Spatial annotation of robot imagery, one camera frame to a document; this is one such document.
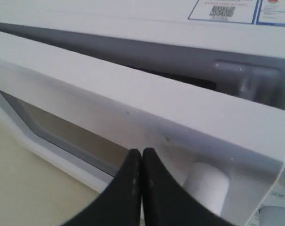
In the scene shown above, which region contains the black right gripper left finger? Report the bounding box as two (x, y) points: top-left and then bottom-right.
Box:
(63, 149), (142, 226)

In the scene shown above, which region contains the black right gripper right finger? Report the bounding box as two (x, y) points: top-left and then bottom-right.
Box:
(142, 148), (227, 226)

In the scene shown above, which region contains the white microwave door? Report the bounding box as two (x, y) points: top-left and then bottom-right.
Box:
(0, 32), (285, 226)

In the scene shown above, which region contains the white Midea microwave body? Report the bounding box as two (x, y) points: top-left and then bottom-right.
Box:
(0, 0), (285, 226)

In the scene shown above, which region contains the lower white timer knob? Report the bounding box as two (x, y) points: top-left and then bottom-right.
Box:
(259, 206), (285, 226)

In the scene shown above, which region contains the blue white label sticker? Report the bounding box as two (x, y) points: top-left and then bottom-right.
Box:
(188, 0), (285, 27)

